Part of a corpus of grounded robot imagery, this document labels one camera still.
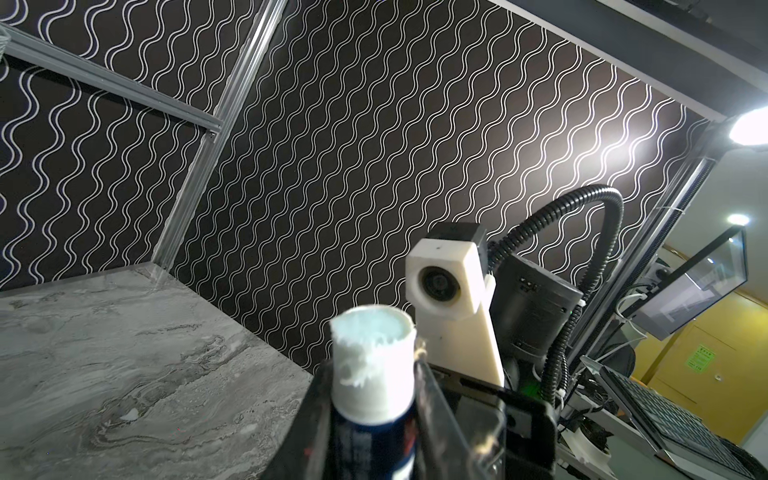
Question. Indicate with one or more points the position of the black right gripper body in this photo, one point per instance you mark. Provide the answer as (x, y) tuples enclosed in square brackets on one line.
[(509, 435)]

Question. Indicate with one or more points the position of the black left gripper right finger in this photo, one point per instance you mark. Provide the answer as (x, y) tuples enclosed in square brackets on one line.
[(450, 426)]

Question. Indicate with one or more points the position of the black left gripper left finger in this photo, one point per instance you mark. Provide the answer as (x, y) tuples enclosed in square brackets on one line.
[(305, 450)]

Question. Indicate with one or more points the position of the blue white glue stick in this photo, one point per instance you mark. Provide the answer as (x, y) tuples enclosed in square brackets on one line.
[(374, 426)]

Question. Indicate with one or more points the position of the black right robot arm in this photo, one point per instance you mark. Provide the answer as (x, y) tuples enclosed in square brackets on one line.
[(529, 309)]

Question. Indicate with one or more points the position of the black keyboard on shelf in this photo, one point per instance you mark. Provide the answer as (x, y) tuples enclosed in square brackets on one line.
[(675, 434)]

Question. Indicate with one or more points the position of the black computer monitor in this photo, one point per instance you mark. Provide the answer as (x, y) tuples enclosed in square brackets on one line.
[(702, 281)]

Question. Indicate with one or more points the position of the ceiling strip light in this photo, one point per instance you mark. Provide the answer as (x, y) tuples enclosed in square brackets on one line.
[(751, 128)]

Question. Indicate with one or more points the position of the aluminium back crossbar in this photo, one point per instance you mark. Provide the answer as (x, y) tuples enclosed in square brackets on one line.
[(39, 53)]

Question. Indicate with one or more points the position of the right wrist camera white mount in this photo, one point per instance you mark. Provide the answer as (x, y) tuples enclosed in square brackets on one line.
[(450, 286)]

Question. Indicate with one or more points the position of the aluminium front right post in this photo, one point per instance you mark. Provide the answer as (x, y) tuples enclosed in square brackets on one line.
[(669, 209)]

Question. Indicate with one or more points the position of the aluminium corner post right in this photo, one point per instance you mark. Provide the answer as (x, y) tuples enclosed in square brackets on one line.
[(212, 144)]

